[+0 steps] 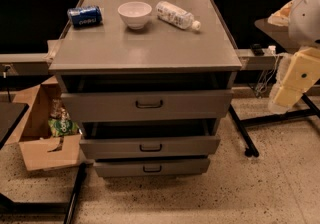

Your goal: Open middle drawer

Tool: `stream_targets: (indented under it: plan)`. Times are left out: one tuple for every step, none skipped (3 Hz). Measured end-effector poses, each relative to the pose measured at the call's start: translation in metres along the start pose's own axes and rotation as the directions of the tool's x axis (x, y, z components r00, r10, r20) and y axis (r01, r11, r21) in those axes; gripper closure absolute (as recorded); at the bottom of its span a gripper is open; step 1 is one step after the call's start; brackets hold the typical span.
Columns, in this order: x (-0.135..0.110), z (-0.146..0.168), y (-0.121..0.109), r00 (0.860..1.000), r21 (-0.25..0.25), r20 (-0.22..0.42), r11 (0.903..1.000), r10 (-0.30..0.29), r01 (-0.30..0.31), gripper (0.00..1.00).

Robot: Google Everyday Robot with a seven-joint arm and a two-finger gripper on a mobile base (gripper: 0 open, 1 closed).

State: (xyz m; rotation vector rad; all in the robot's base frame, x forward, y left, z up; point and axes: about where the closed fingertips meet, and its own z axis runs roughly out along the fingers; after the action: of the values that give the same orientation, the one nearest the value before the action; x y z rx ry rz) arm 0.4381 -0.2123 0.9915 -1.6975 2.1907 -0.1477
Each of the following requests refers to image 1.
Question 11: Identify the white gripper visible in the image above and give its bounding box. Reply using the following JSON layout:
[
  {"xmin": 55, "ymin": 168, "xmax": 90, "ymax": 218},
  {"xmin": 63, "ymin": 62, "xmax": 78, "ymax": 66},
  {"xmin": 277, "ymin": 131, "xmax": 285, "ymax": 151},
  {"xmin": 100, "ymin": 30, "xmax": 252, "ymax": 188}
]
[{"xmin": 268, "ymin": 47, "xmax": 320, "ymax": 114}]

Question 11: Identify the grey drawer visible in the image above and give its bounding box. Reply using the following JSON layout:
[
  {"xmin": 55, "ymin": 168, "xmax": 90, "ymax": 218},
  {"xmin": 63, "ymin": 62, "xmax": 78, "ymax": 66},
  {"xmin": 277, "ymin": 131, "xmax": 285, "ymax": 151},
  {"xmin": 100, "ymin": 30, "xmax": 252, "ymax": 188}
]
[
  {"xmin": 62, "ymin": 90, "xmax": 233, "ymax": 122},
  {"xmin": 80, "ymin": 119, "xmax": 220, "ymax": 160},
  {"xmin": 94, "ymin": 158, "xmax": 210, "ymax": 178}
]

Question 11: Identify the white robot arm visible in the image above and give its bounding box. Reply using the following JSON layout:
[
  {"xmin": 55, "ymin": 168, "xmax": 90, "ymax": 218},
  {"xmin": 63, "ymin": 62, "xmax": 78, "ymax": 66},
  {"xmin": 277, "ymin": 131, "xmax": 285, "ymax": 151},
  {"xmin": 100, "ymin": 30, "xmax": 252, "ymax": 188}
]
[{"xmin": 268, "ymin": 0, "xmax": 320, "ymax": 114}]

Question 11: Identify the grey drawer cabinet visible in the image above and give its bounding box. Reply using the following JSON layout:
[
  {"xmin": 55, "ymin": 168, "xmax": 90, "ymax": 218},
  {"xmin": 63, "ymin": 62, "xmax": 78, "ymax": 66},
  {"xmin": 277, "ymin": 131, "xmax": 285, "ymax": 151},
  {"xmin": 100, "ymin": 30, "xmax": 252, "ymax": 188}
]
[{"xmin": 50, "ymin": 0, "xmax": 241, "ymax": 163}]

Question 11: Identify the grey bottom drawer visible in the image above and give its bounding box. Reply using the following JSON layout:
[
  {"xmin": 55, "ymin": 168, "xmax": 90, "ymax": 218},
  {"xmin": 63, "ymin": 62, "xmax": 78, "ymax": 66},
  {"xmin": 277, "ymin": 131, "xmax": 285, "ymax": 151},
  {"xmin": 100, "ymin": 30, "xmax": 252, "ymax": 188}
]
[{"xmin": 94, "ymin": 158, "xmax": 210, "ymax": 178}]

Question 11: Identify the grey top drawer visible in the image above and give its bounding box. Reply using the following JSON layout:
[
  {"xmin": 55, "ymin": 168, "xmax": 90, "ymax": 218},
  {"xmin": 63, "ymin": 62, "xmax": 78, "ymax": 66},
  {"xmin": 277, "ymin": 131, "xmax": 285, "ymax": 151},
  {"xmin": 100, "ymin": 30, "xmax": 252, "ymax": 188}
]
[{"xmin": 62, "ymin": 90, "xmax": 233, "ymax": 122}]

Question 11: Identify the dark right side table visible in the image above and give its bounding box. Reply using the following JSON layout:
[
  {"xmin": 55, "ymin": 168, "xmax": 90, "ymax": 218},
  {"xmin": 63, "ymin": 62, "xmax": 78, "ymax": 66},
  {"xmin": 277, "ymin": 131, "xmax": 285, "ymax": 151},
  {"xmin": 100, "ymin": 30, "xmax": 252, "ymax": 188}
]
[{"xmin": 229, "ymin": 17, "xmax": 320, "ymax": 157}]

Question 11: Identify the black power adapter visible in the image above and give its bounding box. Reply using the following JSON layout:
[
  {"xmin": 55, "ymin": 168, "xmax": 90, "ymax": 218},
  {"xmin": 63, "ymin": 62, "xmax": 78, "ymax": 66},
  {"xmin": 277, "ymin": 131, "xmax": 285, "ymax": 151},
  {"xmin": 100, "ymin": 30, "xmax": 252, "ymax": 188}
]
[{"xmin": 250, "ymin": 44, "xmax": 264, "ymax": 56}]

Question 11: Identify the clear plastic water bottle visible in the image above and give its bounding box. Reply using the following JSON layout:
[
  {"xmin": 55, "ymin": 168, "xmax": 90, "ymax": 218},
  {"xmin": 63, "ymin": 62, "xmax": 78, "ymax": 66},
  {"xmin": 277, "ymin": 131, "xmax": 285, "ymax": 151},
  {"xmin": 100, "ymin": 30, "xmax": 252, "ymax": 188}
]
[{"xmin": 156, "ymin": 1, "xmax": 201, "ymax": 31}]

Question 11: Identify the white bowl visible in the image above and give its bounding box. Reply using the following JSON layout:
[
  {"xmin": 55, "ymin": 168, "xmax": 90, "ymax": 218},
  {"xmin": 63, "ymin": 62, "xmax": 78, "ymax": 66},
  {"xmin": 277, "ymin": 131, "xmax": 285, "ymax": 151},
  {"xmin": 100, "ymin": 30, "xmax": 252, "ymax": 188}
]
[{"xmin": 118, "ymin": 1, "xmax": 152, "ymax": 30}]

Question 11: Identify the blue pepsi can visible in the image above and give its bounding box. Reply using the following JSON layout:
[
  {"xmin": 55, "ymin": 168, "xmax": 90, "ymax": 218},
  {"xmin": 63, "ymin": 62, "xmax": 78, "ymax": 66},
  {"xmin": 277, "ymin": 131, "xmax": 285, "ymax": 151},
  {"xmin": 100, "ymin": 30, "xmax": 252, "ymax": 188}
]
[{"xmin": 67, "ymin": 6, "xmax": 102, "ymax": 27}]

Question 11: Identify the green snack bag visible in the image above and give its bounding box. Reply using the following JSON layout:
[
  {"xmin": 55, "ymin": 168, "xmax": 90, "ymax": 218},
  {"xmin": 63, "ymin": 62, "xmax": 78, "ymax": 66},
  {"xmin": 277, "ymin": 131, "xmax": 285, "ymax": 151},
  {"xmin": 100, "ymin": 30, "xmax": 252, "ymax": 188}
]
[{"xmin": 48, "ymin": 119, "xmax": 78, "ymax": 137}]

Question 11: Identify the brown snack bag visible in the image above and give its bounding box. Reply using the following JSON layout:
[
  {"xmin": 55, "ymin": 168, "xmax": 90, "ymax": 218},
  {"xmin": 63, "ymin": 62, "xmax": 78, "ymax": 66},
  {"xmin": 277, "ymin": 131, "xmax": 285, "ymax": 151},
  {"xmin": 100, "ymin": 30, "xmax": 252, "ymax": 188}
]
[{"xmin": 50, "ymin": 98, "xmax": 70, "ymax": 120}]

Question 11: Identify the brown cardboard box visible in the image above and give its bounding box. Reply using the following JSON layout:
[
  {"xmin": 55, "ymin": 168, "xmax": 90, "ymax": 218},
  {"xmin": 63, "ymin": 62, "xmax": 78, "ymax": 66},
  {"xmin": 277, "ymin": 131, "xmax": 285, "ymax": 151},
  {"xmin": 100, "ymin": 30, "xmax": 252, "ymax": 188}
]
[{"xmin": 8, "ymin": 77, "xmax": 84, "ymax": 171}]

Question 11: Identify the white charger with cables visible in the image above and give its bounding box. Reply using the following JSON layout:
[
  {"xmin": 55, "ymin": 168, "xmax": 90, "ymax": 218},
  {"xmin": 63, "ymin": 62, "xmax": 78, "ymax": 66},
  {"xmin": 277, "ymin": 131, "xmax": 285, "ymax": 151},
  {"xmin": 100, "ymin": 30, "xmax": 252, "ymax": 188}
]
[{"xmin": 254, "ymin": 45, "xmax": 279, "ymax": 98}]

